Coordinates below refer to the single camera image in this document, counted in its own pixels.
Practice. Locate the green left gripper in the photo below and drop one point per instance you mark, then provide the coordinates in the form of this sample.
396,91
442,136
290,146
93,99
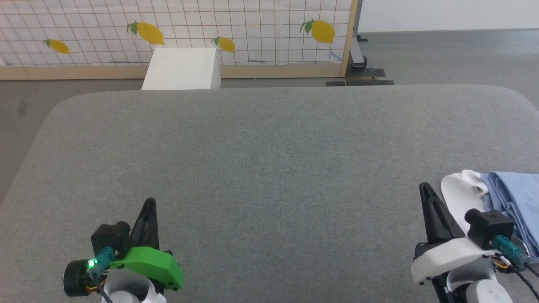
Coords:
160,265

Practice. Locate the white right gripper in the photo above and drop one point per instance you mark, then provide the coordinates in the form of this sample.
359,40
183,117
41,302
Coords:
446,256

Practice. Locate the light blue polo shirt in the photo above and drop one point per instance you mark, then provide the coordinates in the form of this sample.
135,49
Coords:
513,198

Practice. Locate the black floor base plates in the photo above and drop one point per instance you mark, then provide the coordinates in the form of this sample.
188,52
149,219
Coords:
366,78

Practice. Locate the white box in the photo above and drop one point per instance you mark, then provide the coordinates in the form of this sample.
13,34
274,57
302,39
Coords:
181,69

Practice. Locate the grey metal stand leg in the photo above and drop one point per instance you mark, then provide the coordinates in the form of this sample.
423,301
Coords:
357,46

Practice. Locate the lemon print grid partition panel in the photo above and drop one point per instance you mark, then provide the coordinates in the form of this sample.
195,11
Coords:
189,25

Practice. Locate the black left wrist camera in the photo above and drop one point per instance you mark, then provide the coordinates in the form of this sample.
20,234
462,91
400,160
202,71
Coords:
109,237

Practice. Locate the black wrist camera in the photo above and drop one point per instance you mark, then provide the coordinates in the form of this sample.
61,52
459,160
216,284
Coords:
488,227
109,237

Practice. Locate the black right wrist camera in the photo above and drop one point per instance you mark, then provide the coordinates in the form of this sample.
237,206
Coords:
488,227

